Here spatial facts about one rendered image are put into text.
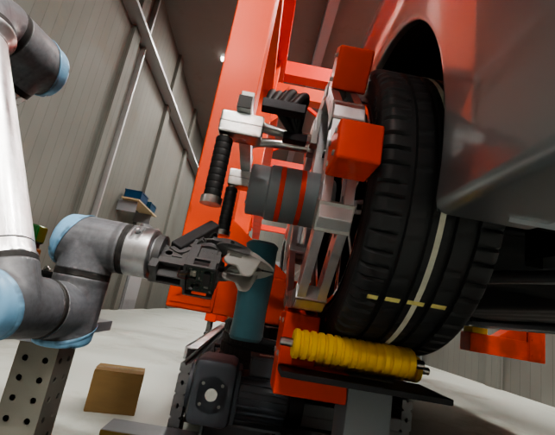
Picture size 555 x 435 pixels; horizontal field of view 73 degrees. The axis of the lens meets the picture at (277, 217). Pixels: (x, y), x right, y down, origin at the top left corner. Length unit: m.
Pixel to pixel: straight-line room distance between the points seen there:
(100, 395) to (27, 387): 0.87
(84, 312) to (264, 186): 0.46
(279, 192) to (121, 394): 1.39
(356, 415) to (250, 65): 1.29
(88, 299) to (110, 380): 1.32
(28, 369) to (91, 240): 0.55
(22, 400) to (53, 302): 0.58
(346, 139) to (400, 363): 0.45
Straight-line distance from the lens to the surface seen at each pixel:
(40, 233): 0.98
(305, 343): 0.76
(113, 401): 2.02
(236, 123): 0.80
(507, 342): 3.97
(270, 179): 0.89
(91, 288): 0.70
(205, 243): 0.68
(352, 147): 0.62
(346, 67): 0.88
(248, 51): 1.67
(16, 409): 1.20
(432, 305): 0.74
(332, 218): 0.67
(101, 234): 0.69
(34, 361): 1.17
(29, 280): 0.61
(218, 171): 0.77
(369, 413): 0.92
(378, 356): 0.80
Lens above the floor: 0.57
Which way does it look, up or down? 14 degrees up
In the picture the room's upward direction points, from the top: 10 degrees clockwise
